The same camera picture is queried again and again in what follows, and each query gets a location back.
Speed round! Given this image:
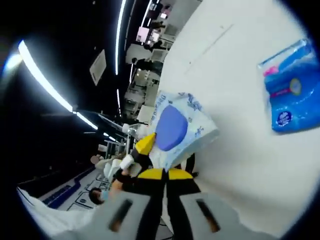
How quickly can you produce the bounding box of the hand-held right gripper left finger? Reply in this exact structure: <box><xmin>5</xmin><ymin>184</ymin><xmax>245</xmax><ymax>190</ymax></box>
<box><xmin>92</xmin><ymin>167</ymin><xmax>167</xmax><ymax>240</ymax></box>

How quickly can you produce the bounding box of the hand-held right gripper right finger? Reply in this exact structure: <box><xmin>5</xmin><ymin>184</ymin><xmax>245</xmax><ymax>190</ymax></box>
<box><xmin>166</xmin><ymin>167</ymin><xmax>251</xmax><ymax>240</ymax></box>

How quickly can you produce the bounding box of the wet wipes pack blue lid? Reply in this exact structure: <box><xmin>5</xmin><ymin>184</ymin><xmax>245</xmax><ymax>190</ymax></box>
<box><xmin>148</xmin><ymin>91</ymin><xmax>220</xmax><ymax>169</ymax></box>

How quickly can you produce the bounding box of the blue tissue packet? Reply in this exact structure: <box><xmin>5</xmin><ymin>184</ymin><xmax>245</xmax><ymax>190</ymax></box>
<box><xmin>257</xmin><ymin>38</ymin><xmax>320</xmax><ymax>135</ymax></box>

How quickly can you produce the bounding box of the person's left hand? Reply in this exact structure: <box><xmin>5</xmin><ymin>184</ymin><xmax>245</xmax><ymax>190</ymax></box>
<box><xmin>109</xmin><ymin>178</ymin><xmax>128</xmax><ymax>199</ymax></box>

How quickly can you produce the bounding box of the white table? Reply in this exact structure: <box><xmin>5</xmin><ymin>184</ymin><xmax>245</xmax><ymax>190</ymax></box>
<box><xmin>149</xmin><ymin>0</ymin><xmax>320</xmax><ymax>238</ymax></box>

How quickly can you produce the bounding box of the square ceiling panel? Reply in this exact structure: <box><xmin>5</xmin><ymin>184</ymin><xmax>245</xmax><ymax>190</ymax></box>
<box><xmin>89</xmin><ymin>49</ymin><xmax>108</xmax><ymax>86</ymax></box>

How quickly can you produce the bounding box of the long ceiling light strip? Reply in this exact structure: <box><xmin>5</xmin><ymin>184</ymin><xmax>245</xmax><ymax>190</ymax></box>
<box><xmin>18</xmin><ymin>39</ymin><xmax>99</xmax><ymax>131</ymax></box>
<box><xmin>115</xmin><ymin>0</ymin><xmax>129</xmax><ymax>75</ymax></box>

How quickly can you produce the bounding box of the pink wall screen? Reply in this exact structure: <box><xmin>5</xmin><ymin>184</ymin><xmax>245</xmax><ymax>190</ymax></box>
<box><xmin>136</xmin><ymin>26</ymin><xmax>151</xmax><ymax>43</ymax></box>

